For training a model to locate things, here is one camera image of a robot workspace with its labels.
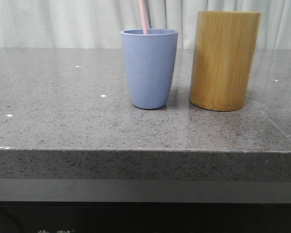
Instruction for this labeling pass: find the blue plastic cup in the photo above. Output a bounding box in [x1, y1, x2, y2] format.
[121, 29, 178, 109]

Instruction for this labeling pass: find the pink chopstick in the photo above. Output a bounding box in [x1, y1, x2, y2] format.
[138, 0, 148, 34]

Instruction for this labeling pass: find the bamboo cylindrical holder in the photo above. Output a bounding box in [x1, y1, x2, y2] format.
[189, 11, 261, 111]

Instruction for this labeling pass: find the white curtain backdrop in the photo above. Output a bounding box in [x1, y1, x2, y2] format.
[0, 0, 291, 49]

